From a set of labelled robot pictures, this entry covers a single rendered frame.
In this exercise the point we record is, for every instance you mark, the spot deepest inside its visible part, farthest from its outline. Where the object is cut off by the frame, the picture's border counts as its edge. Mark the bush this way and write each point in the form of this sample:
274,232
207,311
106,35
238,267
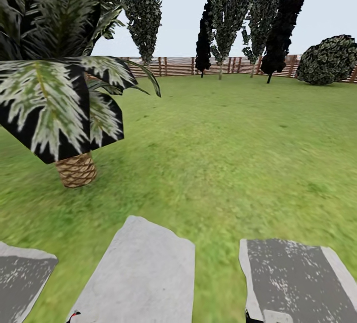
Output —
46,102
333,60

